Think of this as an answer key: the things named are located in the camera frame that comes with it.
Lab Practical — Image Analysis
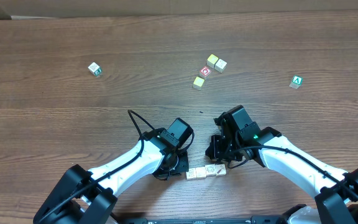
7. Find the yellow top block upper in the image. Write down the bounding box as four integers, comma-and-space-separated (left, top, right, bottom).
206, 54, 219, 68

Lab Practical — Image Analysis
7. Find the red edged frog block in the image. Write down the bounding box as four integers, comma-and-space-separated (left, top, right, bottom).
186, 168, 197, 180

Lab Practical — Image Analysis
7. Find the green sided wooden block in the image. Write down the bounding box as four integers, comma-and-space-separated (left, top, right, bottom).
88, 62, 102, 77

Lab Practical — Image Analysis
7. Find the hammer picture wooden block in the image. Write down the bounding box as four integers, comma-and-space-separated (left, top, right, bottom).
215, 164, 226, 176

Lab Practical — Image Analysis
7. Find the red top block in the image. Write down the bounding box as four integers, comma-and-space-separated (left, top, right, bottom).
199, 66, 211, 80

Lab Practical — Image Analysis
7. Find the yellow top block lower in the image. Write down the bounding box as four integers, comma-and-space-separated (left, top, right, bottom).
193, 77, 205, 90

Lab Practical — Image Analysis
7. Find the plain top wooden block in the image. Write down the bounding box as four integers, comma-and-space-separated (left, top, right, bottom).
214, 58, 227, 73

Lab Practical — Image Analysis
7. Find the yellow G letter block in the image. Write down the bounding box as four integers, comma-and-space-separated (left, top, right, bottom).
196, 167, 206, 179

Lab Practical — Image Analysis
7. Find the green A letter block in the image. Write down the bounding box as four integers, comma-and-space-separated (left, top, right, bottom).
289, 75, 303, 89

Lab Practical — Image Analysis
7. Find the animal picture wooden block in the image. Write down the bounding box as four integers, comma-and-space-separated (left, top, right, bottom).
205, 164, 216, 177

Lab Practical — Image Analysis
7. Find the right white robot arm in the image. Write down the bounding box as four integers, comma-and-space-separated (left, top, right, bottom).
205, 127, 358, 223

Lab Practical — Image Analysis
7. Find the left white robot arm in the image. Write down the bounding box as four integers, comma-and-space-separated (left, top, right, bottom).
33, 128, 194, 223

